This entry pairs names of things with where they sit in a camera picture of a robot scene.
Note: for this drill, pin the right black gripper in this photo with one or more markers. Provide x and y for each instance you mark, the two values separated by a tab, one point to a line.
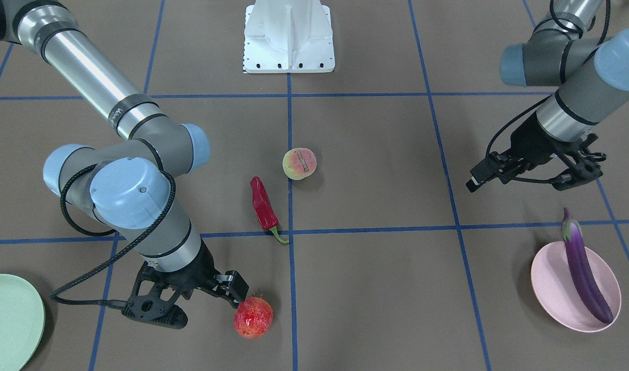
197	271

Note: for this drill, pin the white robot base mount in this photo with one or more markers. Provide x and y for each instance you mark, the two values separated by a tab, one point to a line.
283	37

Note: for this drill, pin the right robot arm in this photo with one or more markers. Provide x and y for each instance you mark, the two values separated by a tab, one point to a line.
127	188

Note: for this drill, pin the peach fruit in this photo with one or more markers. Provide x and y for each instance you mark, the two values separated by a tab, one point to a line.
299	163

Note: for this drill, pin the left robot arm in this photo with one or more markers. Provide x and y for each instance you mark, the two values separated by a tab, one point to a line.
591	81

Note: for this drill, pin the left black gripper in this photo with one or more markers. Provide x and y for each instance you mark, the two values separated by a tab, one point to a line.
530	137

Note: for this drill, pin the red chili pepper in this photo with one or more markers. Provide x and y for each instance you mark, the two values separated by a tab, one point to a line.
263	209

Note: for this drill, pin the green plate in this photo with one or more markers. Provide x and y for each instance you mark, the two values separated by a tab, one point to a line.
22	319

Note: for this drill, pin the pink plate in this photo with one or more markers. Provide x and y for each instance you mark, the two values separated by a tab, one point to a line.
553	287

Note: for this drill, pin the red pomegranate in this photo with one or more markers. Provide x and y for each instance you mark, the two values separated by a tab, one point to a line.
253	317

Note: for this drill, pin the purple eggplant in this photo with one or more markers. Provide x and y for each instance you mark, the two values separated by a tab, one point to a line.
581	273

